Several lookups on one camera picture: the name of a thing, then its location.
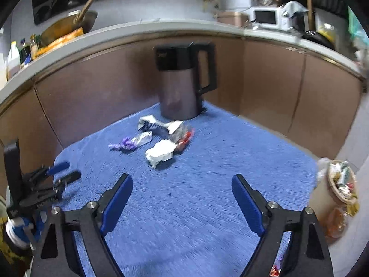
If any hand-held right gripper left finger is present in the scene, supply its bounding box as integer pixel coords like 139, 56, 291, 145
30, 174, 134, 277

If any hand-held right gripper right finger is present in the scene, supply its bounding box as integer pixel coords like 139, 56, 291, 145
231, 174, 335, 277

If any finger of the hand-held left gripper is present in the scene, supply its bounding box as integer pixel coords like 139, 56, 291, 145
53, 171, 82, 189
43, 162, 70, 178

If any purple candy wrapper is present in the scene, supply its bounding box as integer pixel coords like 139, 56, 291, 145
109, 138, 137, 152

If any white paper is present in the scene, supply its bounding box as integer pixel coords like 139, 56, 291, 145
145, 139, 176, 168

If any silver foil wrapper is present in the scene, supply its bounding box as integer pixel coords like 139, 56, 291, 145
132, 131, 153, 147

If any silver dark snack wrapper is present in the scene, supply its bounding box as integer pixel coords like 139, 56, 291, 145
138, 115, 185, 139

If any clear red candy wrapper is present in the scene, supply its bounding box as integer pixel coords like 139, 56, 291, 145
172, 127, 194, 152

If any blue white patterned clothing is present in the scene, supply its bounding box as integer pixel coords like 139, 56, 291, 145
6, 216, 41, 250

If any blue towel table cover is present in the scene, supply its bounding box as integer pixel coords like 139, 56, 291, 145
53, 101, 319, 277

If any beige full waste bin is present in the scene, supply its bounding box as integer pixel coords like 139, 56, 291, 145
310, 159, 359, 226

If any white plastic bag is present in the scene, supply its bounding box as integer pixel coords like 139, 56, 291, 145
316, 157, 333, 183

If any brown kitchen cabinet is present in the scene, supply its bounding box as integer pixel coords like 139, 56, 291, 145
0, 29, 364, 202

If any amber oil bottle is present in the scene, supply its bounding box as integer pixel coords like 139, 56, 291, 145
326, 200, 359, 239

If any dark sauce bottle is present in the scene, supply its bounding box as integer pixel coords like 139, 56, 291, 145
20, 43, 32, 64

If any brown glass bottle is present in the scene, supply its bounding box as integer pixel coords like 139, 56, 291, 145
30, 34, 41, 60

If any orange food packet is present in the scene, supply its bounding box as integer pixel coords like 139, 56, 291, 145
33, 27, 85, 60

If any steel black electric kettle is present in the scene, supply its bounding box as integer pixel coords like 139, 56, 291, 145
155, 42, 217, 121

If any black frying pan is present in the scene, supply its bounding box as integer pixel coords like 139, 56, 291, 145
300, 30, 336, 51

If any brown rice cooker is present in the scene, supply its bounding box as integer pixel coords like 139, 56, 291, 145
216, 10, 249, 28

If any white microwave oven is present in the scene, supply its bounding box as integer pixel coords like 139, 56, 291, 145
250, 6, 286, 31

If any silver countertop appliance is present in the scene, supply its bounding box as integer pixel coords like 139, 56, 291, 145
288, 10, 310, 33

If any yellow food bag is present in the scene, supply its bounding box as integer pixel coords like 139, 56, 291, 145
317, 24, 336, 42

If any grey cloth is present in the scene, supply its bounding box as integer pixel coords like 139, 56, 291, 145
281, 1, 307, 18

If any wooden cutting board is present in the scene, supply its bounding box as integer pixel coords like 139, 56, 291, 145
306, 0, 313, 32

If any steel pot with lid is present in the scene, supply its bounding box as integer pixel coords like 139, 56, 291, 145
254, 0, 281, 8

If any green plastic bag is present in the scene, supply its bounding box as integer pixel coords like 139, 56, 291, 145
347, 7, 369, 39

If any brass wok with wooden handle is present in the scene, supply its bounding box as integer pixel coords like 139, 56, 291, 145
39, 0, 110, 47

